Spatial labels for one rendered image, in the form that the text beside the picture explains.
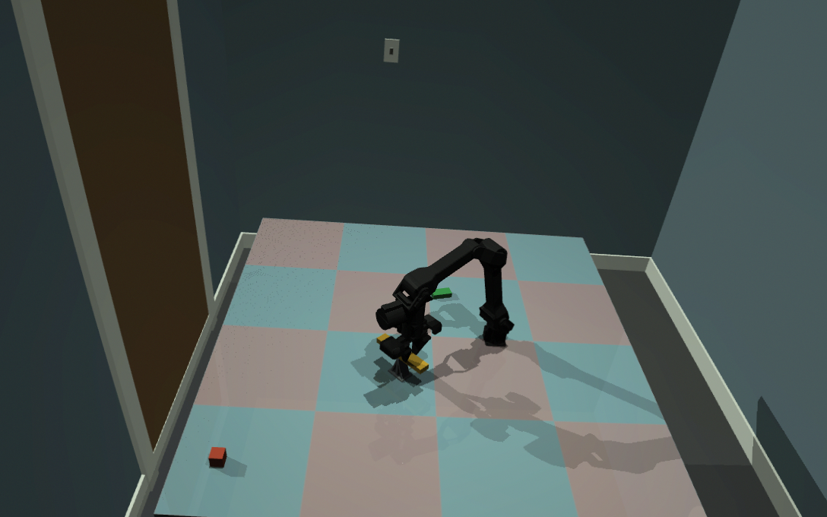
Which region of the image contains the orange-red cube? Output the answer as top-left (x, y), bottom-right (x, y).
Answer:
top-left (209, 447), bottom-right (227, 467)

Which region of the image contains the yellow bar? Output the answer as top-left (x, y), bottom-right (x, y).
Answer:
top-left (377, 333), bottom-right (429, 374)

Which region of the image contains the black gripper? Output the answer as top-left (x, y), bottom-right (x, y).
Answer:
top-left (379, 314), bottom-right (442, 363)

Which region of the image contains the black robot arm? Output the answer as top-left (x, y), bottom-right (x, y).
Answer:
top-left (375, 238), bottom-right (515, 347)

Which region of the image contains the green rectangular bar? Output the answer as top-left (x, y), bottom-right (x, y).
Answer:
top-left (432, 287), bottom-right (452, 299)

